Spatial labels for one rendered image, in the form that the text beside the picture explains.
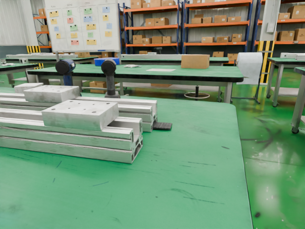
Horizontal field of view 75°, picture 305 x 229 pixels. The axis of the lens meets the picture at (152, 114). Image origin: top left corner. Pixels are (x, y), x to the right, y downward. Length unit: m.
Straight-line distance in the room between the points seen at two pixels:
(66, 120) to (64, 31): 3.83
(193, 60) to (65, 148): 2.08
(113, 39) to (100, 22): 0.36
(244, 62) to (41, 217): 3.80
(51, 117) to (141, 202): 0.30
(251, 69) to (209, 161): 3.55
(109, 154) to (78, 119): 0.11
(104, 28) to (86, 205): 3.53
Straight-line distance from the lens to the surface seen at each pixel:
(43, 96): 0.81
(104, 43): 3.80
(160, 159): 0.52
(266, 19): 6.17
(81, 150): 0.55
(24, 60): 4.20
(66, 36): 4.29
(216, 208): 0.40
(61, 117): 0.53
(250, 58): 3.99
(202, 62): 2.44
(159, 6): 10.50
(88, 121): 0.49
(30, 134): 0.63
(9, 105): 0.95
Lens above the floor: 1.05
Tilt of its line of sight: 19 degrees down
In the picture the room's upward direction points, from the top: 1 degrees counter-clockwise
